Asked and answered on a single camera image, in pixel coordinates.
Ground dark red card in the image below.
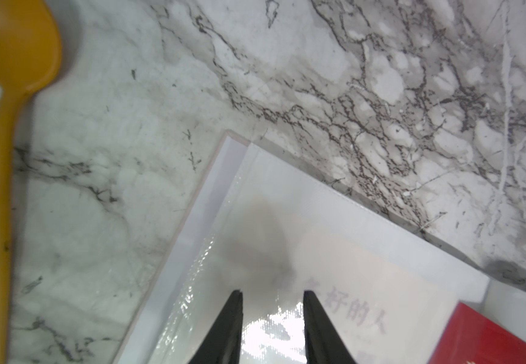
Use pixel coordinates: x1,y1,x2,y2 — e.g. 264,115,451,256
429,303,526,364

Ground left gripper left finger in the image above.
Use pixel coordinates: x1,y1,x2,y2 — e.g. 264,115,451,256
189,290,243,364

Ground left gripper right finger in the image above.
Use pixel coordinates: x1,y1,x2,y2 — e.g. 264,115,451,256
303,291,355,364

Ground white photo album book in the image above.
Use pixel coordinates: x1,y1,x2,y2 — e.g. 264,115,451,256
115,133,526,363

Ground beige card red text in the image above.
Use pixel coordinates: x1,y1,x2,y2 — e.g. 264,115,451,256
284,227,457,363

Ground yellow spoon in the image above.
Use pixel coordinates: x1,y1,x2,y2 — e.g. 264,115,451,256
0,1,62,363

